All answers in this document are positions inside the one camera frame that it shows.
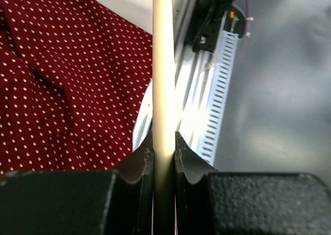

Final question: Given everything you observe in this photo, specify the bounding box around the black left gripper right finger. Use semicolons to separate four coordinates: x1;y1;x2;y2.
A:
174;133;330;234

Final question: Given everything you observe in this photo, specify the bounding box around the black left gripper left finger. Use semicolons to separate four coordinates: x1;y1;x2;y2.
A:
1;134;154;234

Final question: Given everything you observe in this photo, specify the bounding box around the red polka dot skirt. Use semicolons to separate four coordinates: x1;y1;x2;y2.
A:
1;0;152;174

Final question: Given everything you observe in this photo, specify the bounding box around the cream hanger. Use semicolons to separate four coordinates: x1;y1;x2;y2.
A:
152;0;175;234

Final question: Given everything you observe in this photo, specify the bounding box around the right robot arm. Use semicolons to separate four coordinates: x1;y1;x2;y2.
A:
193;0;239;42

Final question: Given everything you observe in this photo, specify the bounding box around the white slotted cable duct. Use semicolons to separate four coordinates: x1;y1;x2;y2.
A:
196;30;238;166

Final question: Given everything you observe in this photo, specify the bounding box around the aluminium mounting rail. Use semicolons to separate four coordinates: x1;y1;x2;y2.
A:
131;0;225;158

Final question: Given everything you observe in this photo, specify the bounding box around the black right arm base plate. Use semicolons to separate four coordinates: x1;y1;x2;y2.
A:
184;6;246;53

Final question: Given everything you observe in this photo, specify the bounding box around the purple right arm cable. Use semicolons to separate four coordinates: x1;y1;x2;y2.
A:
243;0;254;38

